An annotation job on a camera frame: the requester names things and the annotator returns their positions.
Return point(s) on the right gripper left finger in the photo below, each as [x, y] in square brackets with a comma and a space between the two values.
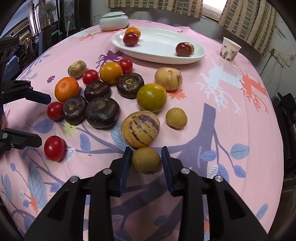
[63, 216]

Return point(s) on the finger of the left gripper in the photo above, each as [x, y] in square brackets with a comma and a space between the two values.
[12, 90]
[18, 139]

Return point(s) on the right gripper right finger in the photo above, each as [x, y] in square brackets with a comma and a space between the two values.
[229, 217]

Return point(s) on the red tomato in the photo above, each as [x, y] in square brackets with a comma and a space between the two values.
[55, 111]
[54, 148]
[126, 65]
[90, 76]

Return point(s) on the orange mandarin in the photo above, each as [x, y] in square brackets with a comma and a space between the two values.
[66, 88]
[133, 30]

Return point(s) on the dark water chestnut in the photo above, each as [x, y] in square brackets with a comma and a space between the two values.
[74, 110]
[97, 89]
[102, 113]
[129, 84]

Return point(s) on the brownish pepino melon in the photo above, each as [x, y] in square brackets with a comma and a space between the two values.
[77, 69]

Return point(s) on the yellow orange citrus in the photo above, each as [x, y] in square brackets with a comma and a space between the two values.
[111, 72]

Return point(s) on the small yellow fruit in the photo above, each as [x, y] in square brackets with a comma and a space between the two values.
[176, 118]
[146, 160]

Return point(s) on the striped pepino melon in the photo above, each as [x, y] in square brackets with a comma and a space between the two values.
[139, 129]

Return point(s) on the large dark red plum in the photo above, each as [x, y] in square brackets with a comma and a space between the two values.
[130, 39]

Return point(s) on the green yellow citrus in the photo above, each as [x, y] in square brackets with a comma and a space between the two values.
[151, 97]

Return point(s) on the pale pepino melon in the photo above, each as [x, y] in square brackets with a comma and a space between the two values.
[169, 78]

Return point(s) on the brown pepino melon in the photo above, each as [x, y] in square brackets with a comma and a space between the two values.
[192, 47]

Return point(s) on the person's left hand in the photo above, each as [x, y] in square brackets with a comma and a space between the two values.
[3, 121]

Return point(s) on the standing fan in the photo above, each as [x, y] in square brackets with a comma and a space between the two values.
[47, 11]

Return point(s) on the dark wooden cabinet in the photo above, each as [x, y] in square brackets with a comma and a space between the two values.
[73, 16]

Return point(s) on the white lidded ceramic jar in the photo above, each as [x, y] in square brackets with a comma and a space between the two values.
[114, 21]

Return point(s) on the pink patterned tablecloth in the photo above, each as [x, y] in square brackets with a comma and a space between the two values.
[231, 131]

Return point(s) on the white oval plate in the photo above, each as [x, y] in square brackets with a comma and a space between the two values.
[158, 46]

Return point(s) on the floral paper cup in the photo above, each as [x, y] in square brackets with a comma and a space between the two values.
[229, 50]

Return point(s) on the left checkered curtain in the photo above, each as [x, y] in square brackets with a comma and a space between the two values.
[192, 8]

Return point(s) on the checkered curtain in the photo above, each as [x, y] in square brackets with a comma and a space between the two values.
[192, 8]
[253, 21]

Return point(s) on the right checkered curtain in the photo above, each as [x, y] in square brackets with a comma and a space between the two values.
[253, 21]

